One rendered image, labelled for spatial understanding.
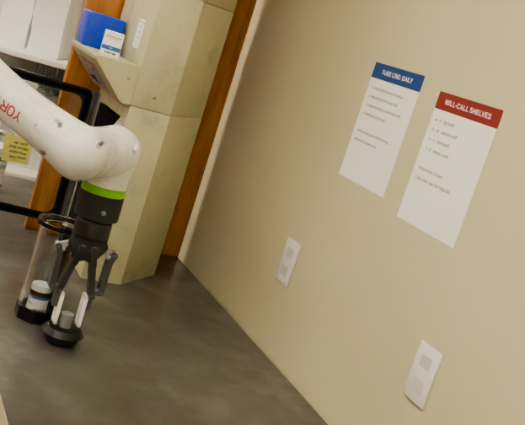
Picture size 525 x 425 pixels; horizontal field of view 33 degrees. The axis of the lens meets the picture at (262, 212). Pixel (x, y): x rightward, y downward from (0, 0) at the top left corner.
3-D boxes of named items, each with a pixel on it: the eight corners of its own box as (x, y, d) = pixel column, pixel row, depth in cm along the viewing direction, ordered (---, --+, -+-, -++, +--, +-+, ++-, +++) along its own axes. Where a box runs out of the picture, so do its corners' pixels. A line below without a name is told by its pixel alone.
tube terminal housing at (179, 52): (137, 254, 274) (211, 7, 260) (168, 293, 245) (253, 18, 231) (57, 239, 262) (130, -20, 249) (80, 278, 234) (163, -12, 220)
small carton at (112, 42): (118, 56, 234) (125, 34, 233) (118, 58, 229) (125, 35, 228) (99, 51, 233) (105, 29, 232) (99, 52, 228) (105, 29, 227)
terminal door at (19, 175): (57, 223, 260) (94, 90, 252) (-51, 198, 249) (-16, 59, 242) (57, 223, 260) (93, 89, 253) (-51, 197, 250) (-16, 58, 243)
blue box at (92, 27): (109, 50, 251) (118, 18, 249) (117, 55, 242) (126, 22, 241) (74, 40, 246) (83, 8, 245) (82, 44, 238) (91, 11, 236)
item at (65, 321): (76, 336, 196) (84, 308, 194) (84, 353, 187) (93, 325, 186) (34, 329, 192) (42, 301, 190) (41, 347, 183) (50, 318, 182)
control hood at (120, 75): (101, 84, 254) (110, 50, 252) (130, 105, 226) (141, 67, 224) (61, 73, 249) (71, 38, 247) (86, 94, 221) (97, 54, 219)
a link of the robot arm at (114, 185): (157, 135, 184) (112, 118, 188) (127, 134, 173) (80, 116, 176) (138, 199, 187) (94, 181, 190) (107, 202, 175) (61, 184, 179)
